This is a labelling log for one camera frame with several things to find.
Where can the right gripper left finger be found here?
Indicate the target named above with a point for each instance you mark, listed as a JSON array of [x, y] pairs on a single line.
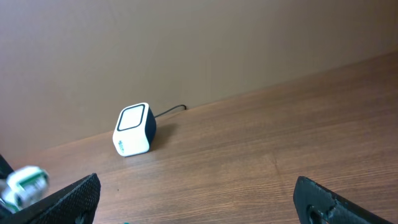
[[76, 203]]

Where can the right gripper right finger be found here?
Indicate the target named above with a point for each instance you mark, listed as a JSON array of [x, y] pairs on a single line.
[[316, 204]]

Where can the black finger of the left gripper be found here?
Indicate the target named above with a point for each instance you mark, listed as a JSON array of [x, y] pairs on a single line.
[[5, 168]]

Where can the white barcode scanner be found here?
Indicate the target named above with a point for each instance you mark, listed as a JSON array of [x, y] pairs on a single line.
[[135, 130]]

